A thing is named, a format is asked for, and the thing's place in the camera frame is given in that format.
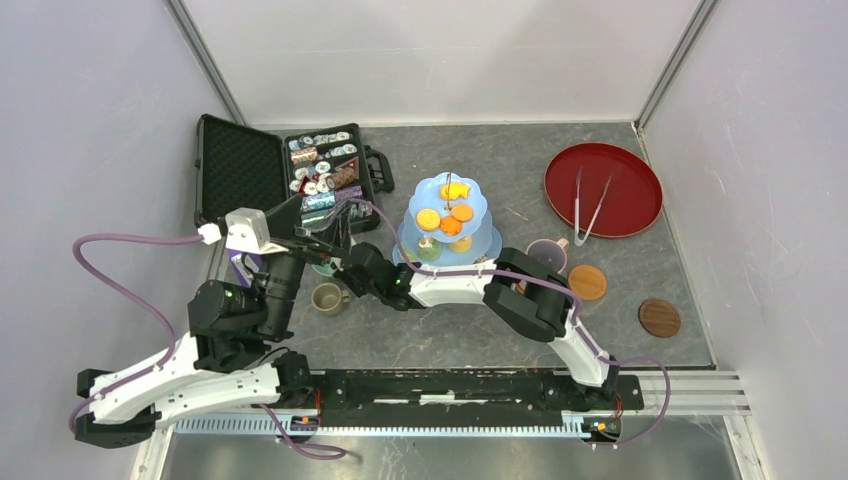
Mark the red round tray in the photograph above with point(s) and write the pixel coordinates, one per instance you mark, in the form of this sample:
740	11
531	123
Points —
604	190

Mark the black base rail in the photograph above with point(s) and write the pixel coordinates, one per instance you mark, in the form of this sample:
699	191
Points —
450	401

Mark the dark brown wooden coaster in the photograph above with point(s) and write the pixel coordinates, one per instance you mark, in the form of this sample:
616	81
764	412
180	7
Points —
659	318

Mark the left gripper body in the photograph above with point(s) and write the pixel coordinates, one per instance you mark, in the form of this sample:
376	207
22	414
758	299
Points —
283	277

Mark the green cupcake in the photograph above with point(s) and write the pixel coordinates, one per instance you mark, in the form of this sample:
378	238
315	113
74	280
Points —
428	250

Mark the orange round cookie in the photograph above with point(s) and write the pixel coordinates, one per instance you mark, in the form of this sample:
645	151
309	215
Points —
428	219

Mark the black open case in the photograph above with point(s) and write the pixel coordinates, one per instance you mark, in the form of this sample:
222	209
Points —
238	166

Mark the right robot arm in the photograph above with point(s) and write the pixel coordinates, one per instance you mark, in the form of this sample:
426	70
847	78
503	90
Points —
529	297

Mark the green teacup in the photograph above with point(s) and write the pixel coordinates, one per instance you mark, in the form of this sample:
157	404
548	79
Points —
327	268

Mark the yellow cupcake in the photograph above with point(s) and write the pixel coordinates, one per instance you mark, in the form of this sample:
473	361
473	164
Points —
461	245

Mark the purple box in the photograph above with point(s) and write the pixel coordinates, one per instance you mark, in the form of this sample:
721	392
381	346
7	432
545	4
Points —
243	265

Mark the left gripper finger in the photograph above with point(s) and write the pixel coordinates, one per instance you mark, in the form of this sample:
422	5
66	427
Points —
284	221
311	248

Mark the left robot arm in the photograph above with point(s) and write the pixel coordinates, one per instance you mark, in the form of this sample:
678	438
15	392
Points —
234	353

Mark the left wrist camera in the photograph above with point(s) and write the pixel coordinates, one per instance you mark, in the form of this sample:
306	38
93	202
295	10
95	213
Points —
247	231

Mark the light wooden coaster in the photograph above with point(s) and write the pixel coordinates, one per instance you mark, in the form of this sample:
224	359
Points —
589	282

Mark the pink mug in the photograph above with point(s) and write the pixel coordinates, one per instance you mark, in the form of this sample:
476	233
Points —
550	253

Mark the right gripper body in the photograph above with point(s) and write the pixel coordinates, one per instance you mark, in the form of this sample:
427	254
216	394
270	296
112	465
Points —
358	289

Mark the blue three-tier cake stand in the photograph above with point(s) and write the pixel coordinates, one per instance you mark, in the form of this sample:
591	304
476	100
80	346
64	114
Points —
487	241

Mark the small orange cookie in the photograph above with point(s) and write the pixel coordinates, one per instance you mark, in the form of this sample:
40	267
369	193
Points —
462	212

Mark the orange chip cookie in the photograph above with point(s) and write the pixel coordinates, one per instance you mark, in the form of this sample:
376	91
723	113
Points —
449	226

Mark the small olive cup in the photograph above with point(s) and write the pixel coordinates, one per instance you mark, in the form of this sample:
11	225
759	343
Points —
329	298

